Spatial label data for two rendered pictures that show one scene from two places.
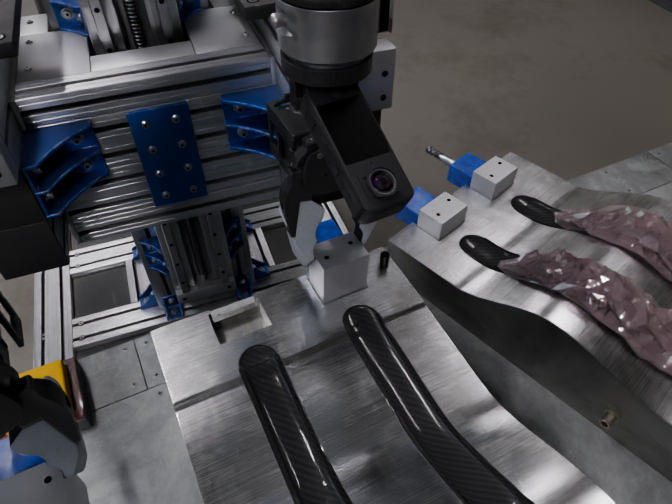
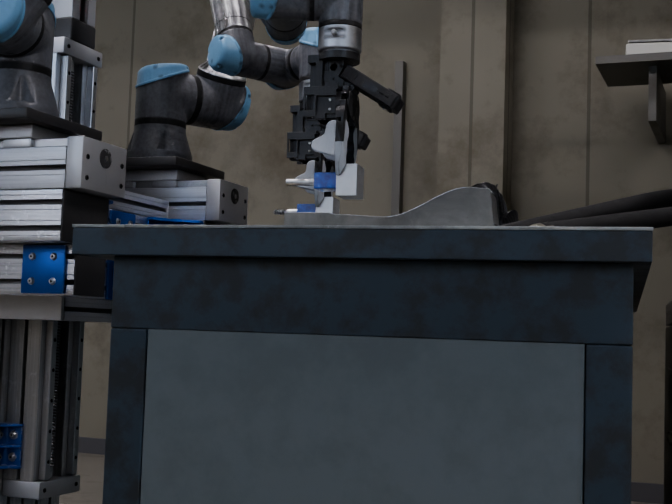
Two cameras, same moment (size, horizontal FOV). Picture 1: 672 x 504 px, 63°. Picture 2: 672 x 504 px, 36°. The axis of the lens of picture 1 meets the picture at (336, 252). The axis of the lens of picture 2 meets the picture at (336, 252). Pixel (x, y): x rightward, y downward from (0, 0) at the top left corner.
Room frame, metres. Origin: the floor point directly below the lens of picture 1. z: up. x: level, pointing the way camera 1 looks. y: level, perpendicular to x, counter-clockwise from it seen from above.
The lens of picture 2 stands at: (-1.02, 1.52, 0.68)
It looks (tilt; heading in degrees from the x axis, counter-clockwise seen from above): 4 degrees up; 312
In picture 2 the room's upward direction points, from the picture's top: 2 degrees clockwise
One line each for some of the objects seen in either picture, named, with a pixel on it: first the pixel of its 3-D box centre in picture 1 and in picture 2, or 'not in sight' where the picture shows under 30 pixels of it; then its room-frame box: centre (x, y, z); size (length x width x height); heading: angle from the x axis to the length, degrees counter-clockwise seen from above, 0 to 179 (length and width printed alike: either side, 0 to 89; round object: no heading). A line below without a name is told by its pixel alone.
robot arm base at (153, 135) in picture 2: not in sight; (159, 143); (0.84, 0.05, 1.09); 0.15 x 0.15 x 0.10
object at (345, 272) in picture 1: (318, 238); (304, 212); (0.41, 0.02, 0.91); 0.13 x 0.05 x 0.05; 26
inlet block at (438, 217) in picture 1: (412, 204); not in sight; (0.53, -0.10, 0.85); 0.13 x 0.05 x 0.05; 43
